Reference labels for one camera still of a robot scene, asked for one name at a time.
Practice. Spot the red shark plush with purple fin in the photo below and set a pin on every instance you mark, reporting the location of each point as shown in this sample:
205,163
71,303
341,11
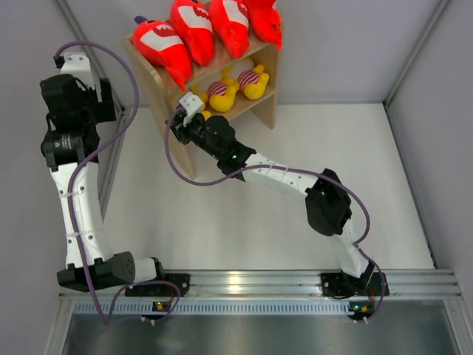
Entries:
158,42

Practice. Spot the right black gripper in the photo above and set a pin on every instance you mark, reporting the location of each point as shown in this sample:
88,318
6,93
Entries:
180,131

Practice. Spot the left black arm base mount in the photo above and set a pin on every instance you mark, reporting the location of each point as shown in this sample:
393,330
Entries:
163,288

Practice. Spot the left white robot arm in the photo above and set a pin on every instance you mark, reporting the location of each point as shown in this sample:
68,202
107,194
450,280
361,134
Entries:
68,148

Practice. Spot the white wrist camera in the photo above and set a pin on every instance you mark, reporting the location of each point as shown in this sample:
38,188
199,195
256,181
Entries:
77,66
192,104

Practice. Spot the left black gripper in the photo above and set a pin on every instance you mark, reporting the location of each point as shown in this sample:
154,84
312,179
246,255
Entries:
103,111

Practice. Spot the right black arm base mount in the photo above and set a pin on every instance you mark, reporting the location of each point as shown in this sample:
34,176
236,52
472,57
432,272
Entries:
341,285

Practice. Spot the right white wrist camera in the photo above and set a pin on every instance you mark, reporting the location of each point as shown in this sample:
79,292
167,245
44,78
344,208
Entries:
192,104

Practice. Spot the wooden two-tier shelf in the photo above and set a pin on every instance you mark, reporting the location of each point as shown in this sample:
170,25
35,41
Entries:
163,94

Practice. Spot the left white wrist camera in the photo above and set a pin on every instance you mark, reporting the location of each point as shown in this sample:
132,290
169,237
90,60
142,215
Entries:
77,66

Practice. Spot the yellow frog plush striped shirt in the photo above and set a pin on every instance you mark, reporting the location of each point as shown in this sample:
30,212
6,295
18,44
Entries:
201,92

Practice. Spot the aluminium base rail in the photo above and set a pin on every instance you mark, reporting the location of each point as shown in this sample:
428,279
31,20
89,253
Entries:
279,293

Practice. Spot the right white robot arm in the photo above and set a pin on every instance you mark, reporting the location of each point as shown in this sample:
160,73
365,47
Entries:
327,202

